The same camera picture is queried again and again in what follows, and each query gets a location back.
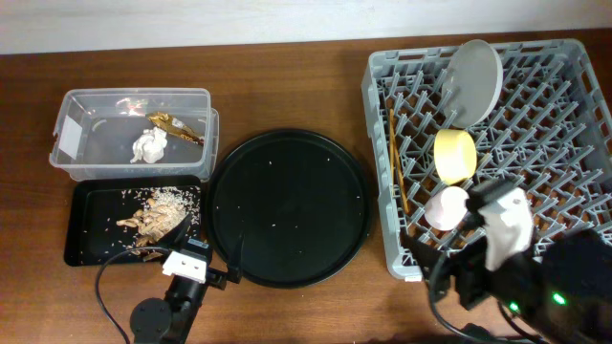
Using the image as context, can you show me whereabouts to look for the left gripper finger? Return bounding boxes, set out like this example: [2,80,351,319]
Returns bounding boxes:
[160,214,192,248]
[227,233,244,284]

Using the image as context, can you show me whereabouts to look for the pink cup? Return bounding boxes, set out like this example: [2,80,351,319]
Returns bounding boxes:
[425,186,469,231]

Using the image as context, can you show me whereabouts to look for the white tissue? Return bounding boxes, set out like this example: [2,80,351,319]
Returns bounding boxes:
[130,127,167,163]

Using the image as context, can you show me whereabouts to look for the wooden chopstick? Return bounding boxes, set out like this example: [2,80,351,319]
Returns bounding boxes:
[390,118,410,215]
[388,108,395,185]

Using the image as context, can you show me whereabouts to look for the yellow bowl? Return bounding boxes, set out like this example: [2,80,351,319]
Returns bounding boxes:
[433,129,477,185]

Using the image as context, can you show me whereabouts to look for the gold brown snack wrapper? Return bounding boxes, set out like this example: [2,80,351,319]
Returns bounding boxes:
[145,112,205,146]

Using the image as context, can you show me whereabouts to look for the grey round plate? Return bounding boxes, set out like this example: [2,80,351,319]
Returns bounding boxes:
[441,39,503,129]

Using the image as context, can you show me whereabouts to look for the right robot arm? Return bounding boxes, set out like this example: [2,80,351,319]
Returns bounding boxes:
[434,229,611,343]

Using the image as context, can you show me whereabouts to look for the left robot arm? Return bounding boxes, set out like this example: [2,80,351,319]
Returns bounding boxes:
[130,216,244,343]

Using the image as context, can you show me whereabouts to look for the grey dishwasher rack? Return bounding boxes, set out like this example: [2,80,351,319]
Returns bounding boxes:
[361,39,611,282]

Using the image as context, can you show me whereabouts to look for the food scraps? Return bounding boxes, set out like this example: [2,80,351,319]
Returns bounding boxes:
[116,186,201,248]

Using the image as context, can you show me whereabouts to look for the round black serving tray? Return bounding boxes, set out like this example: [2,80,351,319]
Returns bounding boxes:
[203,129,373,289]

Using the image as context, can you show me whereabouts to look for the black rectangular tray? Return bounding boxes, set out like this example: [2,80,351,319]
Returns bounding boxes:
[63,176,202,267]

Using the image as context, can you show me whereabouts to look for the clear plastic storage bin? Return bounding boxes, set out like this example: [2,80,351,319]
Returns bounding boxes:
[49,88,219,181]

